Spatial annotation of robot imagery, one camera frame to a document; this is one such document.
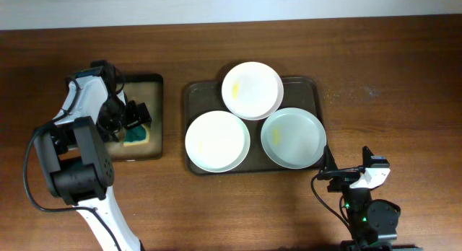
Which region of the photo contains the light blue plate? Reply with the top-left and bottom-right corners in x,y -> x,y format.
261,107 -> 327,169

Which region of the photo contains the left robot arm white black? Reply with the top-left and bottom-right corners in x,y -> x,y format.
25,60 -> 152,250

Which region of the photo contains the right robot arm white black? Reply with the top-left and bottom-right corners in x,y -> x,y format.
313,146 -> 401,250

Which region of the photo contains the pinkish white plate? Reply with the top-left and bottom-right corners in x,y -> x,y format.
221,61 -> 284,120

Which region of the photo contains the green yellow sponge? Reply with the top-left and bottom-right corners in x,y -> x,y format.
123,125 -> 150,146

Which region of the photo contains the cream white plate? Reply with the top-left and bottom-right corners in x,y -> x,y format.
185,110 -> 250,173

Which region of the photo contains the small black water tray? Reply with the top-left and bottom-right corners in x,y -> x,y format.
105,74 -> 163,162

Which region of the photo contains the large brown serving tray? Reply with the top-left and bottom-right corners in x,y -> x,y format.
184,76 -> 323,174

